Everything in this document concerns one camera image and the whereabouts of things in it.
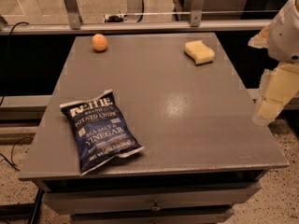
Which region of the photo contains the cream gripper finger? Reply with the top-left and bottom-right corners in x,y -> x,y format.
252,62 -> 299,125
248,25 -> 270,49

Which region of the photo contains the blue potato chip bag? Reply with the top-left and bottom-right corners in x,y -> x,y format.
60,90 -> 143,175

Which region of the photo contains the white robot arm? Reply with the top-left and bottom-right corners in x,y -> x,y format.
248,0 -> 299,125

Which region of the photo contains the yellow sponge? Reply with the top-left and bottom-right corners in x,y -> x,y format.
184,40 -> 215,65

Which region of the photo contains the white power strip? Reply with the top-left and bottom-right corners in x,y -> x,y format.
104,14 -> 126,23

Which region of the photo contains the orange fruit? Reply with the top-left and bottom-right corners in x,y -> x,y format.
92,34 -> 107,51

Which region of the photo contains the metal drawer knob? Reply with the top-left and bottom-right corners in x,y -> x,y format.
150,203 -> 161,212

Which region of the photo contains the grey cabinet drawer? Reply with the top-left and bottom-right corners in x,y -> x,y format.
43,182 -> 261,215

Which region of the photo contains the metal railing frame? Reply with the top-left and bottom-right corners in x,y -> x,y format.
0,0 -> 270,35

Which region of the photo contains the black cable on floor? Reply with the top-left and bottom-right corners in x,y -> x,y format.
0,21 -> 36,172

